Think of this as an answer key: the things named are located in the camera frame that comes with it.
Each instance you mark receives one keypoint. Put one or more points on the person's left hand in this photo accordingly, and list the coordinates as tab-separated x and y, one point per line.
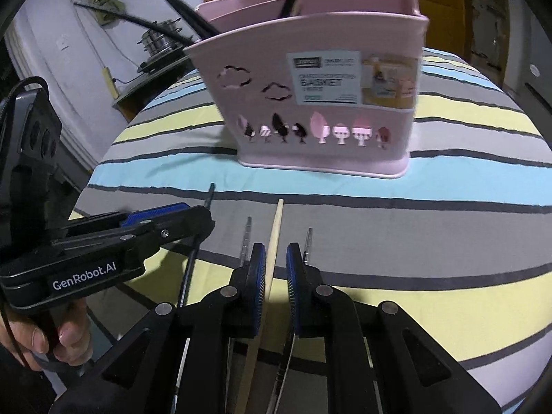
73	332

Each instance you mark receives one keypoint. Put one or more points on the black induction cooker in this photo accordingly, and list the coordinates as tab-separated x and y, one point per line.
164	61

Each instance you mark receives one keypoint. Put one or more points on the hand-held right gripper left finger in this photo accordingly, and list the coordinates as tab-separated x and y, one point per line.
257	289

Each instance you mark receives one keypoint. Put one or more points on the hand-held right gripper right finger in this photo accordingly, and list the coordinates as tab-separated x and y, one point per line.
293	289

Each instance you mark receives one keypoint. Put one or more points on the grey refrigerator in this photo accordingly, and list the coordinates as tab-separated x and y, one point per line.
534	77

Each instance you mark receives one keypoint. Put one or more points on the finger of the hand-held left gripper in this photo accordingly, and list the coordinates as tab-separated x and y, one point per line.
185	226
155	213

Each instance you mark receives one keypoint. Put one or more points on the yellow wooden door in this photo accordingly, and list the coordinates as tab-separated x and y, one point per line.
431	4

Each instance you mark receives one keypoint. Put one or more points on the yellow power strip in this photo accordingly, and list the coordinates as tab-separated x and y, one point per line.
108	83

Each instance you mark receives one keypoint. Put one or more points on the steel steamer pot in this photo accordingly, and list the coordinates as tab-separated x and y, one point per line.
159	36

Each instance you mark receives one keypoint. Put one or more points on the wooden chopstick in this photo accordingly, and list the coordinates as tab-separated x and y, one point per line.
274	241

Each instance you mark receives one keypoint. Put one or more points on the steel topped wooden cabinet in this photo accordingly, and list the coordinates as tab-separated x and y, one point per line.
129	103

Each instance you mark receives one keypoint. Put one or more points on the white ribbed panel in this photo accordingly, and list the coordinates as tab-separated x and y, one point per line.
47	95

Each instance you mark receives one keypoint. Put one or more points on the pink plastic utensil basket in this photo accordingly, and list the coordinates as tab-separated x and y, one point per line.
267	51

